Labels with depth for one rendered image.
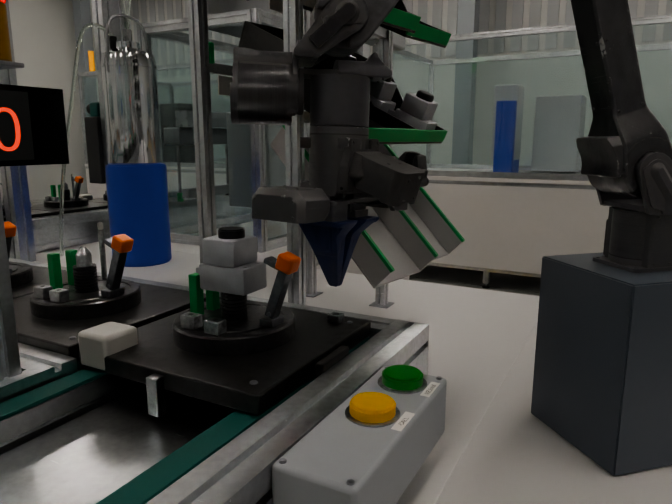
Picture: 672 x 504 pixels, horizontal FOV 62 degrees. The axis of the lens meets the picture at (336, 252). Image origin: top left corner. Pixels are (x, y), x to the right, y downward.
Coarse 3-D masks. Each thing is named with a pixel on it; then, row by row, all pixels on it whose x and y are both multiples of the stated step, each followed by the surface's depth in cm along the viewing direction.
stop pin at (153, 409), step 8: (152, 376) 55; (160, 376) 55; (152, 384) 54; (160, 384) 55; (152, 392) 54; (160, 392) 55; (152, 400) 55; (160, 400) 55; (152, 408) 55; (160, 408) 55
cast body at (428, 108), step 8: (408, 96) 92; (416, 96) 93; (424, 96) 92; (432, 96) 92; (408, 104) 93; (416, 104) 92; (424, 104) 91; (432, 104) 92; (392, 112) 96; (400, 112) 94; (408, 112) 93; (416, 112) 92; (424, 112) 92; (432, 112) 94; (408, 120) 93; (416, 120) 93; (424, 120) 93; (416, 128) 93; (424, 128) 92; (432, 128) 95
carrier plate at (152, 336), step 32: (160, 320) 70; (320, 320) 70; (352, 320) 70; (128, 352) 60; (160, 352) 60; (288, 352) 60; (320, 352) 60; (192, 384) 53; (224, 384) 52; (256, 384) 52; (288, 384) 54
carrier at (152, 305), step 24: (48, 264) 77; (72, 264) 79; (48, 288) 73; (72, 288) 78; (96, 288) 77; (120, 288) 74; (144, 288) 86; (168, 288) 86; (24, 312) 74; (48, 312) 71; (72, 312) 70; (96, 312) 71; (120, 312) 74; (144, 312) 74; (168, 312) 74; (24, 336) 65; (48, 336) 65; (72, 336) 64
